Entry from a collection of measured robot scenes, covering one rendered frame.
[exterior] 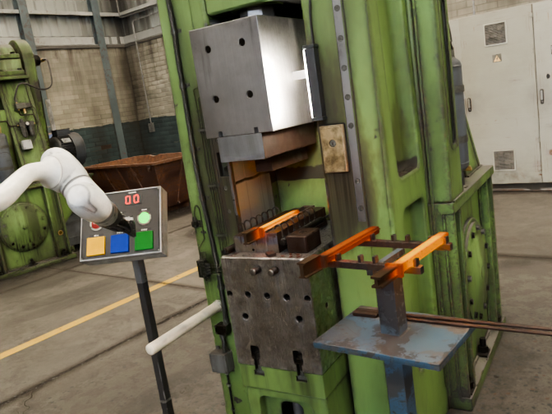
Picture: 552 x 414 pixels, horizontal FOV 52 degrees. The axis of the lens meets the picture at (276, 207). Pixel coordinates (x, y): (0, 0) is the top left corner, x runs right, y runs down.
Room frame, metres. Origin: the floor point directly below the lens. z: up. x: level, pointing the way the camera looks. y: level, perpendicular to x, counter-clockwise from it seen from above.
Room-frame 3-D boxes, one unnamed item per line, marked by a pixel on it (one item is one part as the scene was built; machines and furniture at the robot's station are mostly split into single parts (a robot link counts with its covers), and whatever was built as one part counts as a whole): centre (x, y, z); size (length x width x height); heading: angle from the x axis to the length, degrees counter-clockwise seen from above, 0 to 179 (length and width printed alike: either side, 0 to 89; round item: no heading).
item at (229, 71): (2.23, -0.05, 1.56); 0.42 x 0.39 x 0.40; 148
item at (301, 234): (2.03, -0.09, 0.95); 0.12 x 0.08 x 0.06; 148
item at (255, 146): (2.25, -0.01, 1.32); 0.42 x 0.20 x 0.10; 148
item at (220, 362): (2.36, 0.34, 0.36); 0.09 x 0.07 x 0.12; 58
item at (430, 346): (1.58, -0.30, 0.74); 0.40 x 0.30 x 0.02; 51
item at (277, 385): (2.23, -0.07, 0.23); 0.55 x 0.37 x 0.47; 148
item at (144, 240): (2.16, 0.53, 1.01); 0.07 x 0.05 x 0.07; 83
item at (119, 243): (2.17, 0.63, 1.01); 0.07 x 0.05 x 0.07; 83
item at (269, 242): (2.25, -0.01, 0.96); 0.42 x 0.20 x 0.09; 148
